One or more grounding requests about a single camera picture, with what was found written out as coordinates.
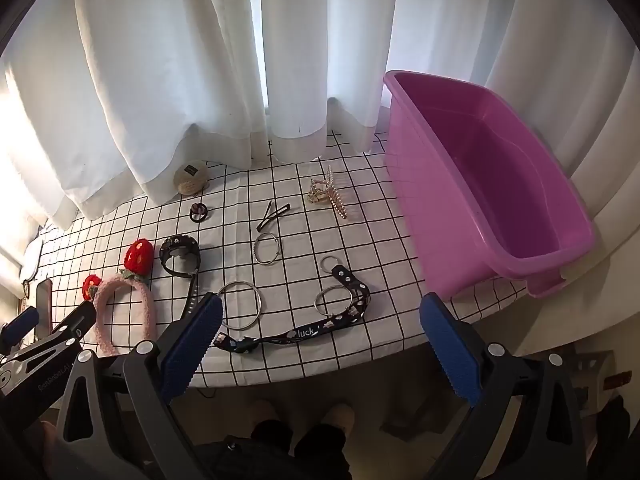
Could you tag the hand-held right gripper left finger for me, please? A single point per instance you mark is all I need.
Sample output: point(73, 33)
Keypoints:
point(192, 345)

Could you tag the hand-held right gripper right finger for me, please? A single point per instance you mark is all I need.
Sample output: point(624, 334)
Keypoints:
point(452, 350)

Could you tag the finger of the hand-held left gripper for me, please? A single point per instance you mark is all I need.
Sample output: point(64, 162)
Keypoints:
point(20, 325)
point(75, 321)

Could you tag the large silver bangle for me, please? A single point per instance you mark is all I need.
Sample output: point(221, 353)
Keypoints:
point(260, 305)

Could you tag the pink strawberry headband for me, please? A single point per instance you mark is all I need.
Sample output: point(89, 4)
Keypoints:
point(138, 257)

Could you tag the black wristwatch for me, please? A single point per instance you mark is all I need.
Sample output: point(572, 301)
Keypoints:
point(172, 247)

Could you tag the small silver bangle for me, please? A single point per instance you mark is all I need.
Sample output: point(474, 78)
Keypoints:
point(254, 251)

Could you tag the black snap hair clip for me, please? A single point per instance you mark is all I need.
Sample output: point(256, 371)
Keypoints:
point(280, 211)

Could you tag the purple plastic basin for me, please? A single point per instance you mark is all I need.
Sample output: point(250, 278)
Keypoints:
point(475, 185)

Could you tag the beige round sloth plush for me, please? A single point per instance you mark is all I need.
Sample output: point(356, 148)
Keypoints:
point(192, 177)

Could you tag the pearl hair claw clip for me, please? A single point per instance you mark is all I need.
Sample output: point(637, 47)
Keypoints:
point(332, 195)

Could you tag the brown smartphone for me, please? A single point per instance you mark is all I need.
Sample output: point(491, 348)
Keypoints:
point(44, 300)

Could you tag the white oval object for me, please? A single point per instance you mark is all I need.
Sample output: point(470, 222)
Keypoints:
point(32, 260)

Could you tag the beige slipper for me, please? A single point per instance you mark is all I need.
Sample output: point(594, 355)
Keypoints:
point(340, 407)
point(262, 410)

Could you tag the black bobby pin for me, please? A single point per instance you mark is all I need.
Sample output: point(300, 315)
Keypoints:
point(266, 214)

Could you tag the person's dark trousers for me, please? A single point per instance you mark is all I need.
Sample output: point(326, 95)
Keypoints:
point(300, 450)

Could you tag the white curtain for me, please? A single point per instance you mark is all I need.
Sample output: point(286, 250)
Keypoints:
point(200, 60)

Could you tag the grey metal bracket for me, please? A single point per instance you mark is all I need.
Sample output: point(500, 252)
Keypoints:
point(595, 365)

